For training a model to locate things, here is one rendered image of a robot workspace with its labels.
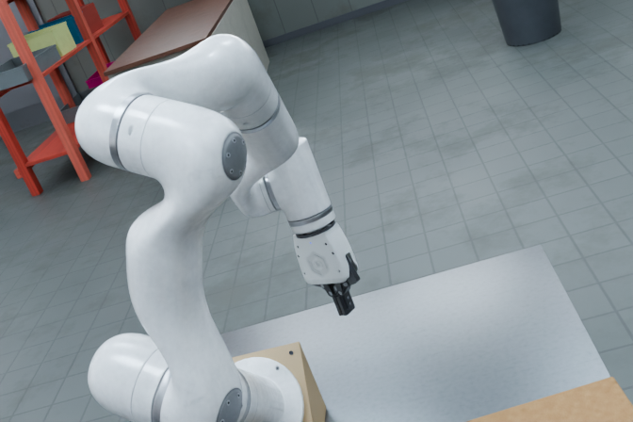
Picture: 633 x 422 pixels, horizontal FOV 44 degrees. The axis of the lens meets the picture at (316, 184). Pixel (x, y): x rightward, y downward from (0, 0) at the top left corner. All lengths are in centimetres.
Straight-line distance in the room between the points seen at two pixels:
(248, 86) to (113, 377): 45
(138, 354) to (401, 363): 65
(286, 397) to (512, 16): 497
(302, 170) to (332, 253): 16
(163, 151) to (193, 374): 32
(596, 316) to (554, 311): 139
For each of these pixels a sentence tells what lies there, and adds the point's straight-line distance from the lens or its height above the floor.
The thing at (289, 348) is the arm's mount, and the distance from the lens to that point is 152.
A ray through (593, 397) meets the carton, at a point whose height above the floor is 112.
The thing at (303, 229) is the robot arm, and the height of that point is 122.
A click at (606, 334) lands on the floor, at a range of 297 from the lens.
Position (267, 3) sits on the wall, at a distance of 917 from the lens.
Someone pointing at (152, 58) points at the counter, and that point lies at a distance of 606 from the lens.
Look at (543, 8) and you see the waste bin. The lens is 620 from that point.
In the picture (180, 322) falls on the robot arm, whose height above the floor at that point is 131.
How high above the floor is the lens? 179
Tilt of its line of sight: 22 degrees down
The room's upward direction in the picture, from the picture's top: 20 degrees counter-clockwise
